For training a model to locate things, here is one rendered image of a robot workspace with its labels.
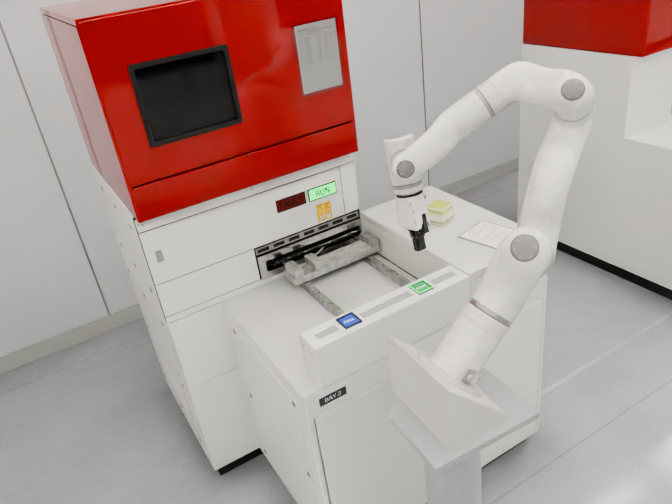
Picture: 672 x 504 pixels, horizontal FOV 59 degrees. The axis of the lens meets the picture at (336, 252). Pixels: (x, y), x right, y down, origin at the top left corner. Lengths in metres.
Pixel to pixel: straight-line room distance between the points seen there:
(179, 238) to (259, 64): 0.62
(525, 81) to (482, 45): 2.97
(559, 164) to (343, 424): 0.95
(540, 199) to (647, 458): 1.44
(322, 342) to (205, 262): 0.62
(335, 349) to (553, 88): 0.87
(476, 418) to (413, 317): 0.41
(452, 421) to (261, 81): 1.16
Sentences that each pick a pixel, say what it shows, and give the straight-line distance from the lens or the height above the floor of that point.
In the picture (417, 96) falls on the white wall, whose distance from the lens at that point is 4.28.
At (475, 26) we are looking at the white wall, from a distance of 4.53.
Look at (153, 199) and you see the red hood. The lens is 1.91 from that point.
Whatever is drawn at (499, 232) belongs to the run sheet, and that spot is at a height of 0.97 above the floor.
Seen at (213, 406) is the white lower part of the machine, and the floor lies 0.39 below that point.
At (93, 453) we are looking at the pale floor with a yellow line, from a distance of 3.05.
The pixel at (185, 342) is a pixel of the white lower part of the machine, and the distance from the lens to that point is 2.21.
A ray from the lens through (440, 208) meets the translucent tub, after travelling 2.13.
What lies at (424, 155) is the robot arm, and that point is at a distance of 1.57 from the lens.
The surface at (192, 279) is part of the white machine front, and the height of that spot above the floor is 0.95.
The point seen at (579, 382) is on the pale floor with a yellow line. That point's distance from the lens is 2.98.
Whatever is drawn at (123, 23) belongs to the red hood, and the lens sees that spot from 1.81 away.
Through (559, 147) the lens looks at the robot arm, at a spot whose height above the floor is 1.40.
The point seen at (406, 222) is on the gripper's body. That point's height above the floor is 1.19.
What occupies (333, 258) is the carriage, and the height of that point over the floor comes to 0.88.
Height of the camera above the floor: 1.96
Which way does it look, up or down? 29 degrees down
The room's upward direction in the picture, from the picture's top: 8 degrees counter-clockwise
